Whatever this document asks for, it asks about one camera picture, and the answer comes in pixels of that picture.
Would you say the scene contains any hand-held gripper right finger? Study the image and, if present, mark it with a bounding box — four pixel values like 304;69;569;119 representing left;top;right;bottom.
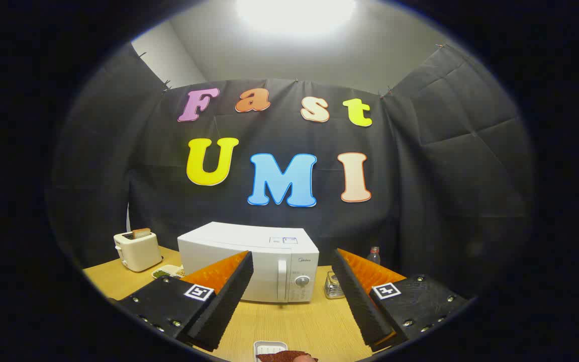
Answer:
331;248;471;352

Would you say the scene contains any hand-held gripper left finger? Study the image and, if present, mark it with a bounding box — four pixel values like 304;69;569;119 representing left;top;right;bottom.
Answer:
116;250;254;352

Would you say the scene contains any white toaster oven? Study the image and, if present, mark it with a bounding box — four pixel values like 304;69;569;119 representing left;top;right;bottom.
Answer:
177;222;320;303

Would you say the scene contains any dark red meat slice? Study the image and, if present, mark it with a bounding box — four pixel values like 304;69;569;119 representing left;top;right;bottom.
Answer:
257;350;319;362

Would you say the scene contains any cream bread toaster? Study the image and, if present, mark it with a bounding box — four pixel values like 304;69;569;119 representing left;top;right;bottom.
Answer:
114;231;163;273

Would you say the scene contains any small white rectangular dish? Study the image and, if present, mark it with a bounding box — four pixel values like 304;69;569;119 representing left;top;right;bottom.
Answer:
253;341;288;361

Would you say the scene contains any divided white plate with beans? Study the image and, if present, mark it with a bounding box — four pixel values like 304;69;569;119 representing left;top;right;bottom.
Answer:
152;264;185;280

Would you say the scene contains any black backdrop cloth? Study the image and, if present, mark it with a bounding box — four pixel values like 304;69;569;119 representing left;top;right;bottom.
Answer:
46;43;534;302

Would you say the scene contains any ceiling light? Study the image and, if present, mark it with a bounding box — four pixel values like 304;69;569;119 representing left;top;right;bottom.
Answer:
234;0;358;36

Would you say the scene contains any metal wire basket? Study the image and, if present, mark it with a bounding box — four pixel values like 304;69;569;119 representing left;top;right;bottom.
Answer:
324;271;345;300

